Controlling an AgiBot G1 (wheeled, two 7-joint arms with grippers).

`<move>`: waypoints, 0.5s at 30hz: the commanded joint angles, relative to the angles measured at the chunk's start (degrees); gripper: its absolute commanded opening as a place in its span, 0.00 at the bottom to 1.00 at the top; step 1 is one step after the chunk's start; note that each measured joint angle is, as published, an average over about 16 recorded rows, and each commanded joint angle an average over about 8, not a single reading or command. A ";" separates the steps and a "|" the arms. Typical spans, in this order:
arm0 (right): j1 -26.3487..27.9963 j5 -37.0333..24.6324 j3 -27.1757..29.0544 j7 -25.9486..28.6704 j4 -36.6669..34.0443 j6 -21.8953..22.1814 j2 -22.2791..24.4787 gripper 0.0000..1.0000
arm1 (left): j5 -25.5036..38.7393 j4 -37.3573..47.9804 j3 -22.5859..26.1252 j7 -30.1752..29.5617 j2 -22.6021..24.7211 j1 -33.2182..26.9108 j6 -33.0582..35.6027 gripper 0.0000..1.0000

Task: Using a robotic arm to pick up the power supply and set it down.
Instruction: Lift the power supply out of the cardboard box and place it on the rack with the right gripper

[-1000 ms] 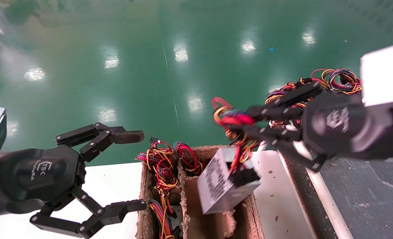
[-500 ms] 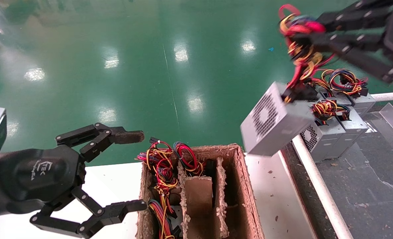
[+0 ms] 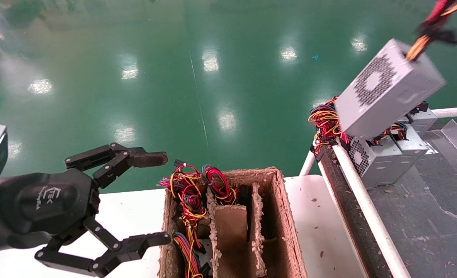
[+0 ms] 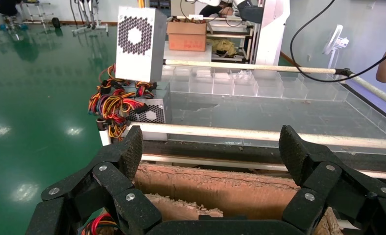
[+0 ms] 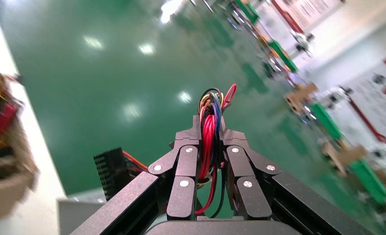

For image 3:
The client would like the brown pulp cardboard box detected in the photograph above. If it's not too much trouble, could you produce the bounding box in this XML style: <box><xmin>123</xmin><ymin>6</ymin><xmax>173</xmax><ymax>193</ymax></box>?
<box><xmin>159</xmin><ymin>167</ymin><xmax>308</xmax><ymax>278</ymax></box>

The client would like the grey metal power supply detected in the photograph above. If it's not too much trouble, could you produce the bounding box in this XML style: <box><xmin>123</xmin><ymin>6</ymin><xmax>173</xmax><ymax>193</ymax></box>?
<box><xmin>379</xmin><ymin>127</ymin><xmax>430</xmax><ymax>185</ymax></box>
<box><xmin>406</xmin><ymin>108</ymin><xmax>438</xmax><ymax>135</ymax></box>

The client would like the dark felt side strip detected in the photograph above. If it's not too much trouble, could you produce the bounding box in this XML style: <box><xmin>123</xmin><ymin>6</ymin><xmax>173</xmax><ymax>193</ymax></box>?
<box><xmin>319</xmin><ymin>147</ymin><xmax>393</xmax><ymax>278</ymax></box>

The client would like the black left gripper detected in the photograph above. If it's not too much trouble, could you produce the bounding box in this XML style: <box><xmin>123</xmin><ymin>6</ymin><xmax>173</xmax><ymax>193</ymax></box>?
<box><xmin>0</xmin><ymin>143</ymin><xmax>172</xmax><ymax>278</ymax></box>

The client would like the red yellow black wire bundle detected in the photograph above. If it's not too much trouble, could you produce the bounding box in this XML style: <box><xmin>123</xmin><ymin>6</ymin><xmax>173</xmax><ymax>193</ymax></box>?
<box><xmin>367</xmin><ymin>122</ymin><xmax>408</xmax><ymax>146</ymax></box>

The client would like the red blue looped wire bundle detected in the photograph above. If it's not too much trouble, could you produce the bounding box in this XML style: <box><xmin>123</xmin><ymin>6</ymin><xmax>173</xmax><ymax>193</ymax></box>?
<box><xmin>202</xmin><ymin>165</ymin><xmax>252</xmax><ymax>206</ymax></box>

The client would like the multicolour striped wire bundle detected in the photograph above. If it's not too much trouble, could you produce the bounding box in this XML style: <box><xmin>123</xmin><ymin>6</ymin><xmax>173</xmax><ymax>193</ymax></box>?
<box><xmin>172</xmin><ymin>231</ymin><xmax>213</xmax><ymax>278</ymax></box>

